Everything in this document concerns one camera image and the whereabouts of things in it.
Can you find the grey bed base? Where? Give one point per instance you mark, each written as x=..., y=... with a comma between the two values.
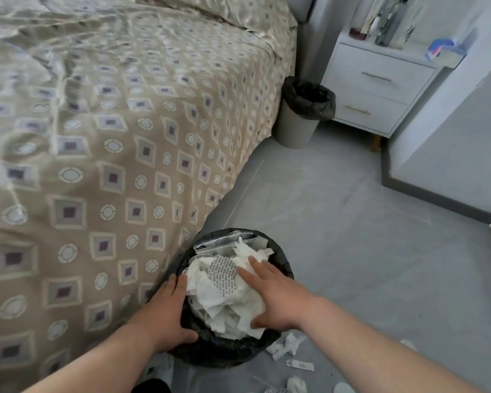
x=237, y=188

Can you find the blue white tissue pack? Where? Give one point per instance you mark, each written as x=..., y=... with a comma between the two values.
x=444, y=51

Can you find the dark grey skirting board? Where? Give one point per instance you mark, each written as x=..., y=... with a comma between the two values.
x=442, y=200

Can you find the beige patterned bedspread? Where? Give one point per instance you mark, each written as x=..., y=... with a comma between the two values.
x=106, y=139

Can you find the clear bottle red residue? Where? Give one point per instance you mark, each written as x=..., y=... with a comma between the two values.
x=358, y=30

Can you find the white nightstand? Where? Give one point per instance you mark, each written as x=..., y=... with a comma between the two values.
x=372, y=98

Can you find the white trash bin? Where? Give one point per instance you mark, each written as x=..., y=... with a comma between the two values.
x=294, y=132

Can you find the pile of white tissue scraps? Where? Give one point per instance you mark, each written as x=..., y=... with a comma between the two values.
x=286, y=343

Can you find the person's left forearm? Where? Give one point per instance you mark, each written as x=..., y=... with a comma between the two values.
x=94, y=360

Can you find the person's right forearm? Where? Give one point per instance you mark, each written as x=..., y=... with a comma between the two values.
x=384, y=356

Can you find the tissues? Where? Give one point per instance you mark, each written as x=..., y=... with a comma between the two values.
x=212, y=294

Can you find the person's left hand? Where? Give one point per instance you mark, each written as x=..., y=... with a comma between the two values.
x=163, y=319

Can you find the person's right hand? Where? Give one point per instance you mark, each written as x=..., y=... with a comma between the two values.
x=286, y=302

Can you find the dark grey bottle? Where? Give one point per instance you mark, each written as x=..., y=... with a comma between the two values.
x=388, y=24

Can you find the wooden table leg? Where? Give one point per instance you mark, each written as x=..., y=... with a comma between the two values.
x=376, y=143

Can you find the silver foil bag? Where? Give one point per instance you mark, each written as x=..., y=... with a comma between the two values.
x=217, y=243

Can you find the clear green-capped bottle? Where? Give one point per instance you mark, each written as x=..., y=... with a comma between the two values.
x=411, y=28

